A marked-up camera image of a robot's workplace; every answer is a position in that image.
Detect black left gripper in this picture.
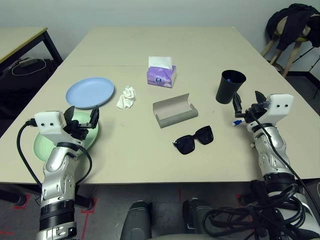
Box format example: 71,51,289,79
63,104,100,145

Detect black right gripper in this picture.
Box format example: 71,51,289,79
232,90,270,124

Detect white tissue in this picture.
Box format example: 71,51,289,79
115,85,137,110

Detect green plastic plate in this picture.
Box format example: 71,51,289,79
33,111,100,163

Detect grey glasses case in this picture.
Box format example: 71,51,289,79
152,93,199,130

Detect black sunglasses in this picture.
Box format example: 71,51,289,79
172,125,215,156

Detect black plastic cup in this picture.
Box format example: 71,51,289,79
215,69,247,105

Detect grey power adapter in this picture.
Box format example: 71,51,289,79
18,57,36,67

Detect yellow-green stool cushion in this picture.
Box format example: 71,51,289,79
274,30,311,43

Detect black table leg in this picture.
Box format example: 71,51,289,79
74,184,97,210
0,184,27,207

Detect purple tissue box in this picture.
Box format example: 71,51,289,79
146,56,177,89

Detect wooden stool with black jacket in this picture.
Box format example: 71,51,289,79
266,3,320,51

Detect grey robot left leg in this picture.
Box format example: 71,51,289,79
120,200,153,240

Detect grey robot leg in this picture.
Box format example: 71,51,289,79
182,198,226,240
120,200,153,240

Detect grey robot right leg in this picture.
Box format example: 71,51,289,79
182,198,226,240

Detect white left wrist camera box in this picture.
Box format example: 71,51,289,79
33,110,84,146

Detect black left wrist camera cable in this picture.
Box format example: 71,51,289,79
16,119,93,187

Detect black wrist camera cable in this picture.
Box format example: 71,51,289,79
16,119,93,187
249,109,320,208

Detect white floor cable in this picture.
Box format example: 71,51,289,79
11,58,47,77

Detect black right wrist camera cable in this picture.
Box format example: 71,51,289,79
249,109,320,208

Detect black coiled cable bundle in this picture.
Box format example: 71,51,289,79
202,179,320,240

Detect beige side table black frame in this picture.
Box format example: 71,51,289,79
0,26,63,73

